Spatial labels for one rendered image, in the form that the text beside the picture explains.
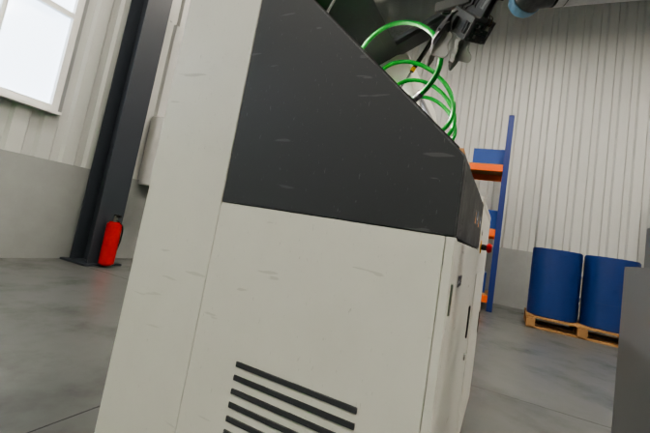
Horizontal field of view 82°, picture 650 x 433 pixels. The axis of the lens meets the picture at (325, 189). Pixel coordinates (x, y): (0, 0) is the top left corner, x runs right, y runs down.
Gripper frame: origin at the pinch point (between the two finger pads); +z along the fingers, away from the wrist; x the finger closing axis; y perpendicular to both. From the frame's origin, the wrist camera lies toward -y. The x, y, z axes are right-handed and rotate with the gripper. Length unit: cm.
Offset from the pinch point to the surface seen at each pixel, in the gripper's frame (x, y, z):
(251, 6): -41, -34, 6
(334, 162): -31.6, 16.9, 20.4
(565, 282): 417, -41, 256
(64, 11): -122, -386, 149
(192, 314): -59, 23, 65
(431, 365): -24, 59, 34
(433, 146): -18.2, 28.1, 6.9
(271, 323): -45, 36, 51
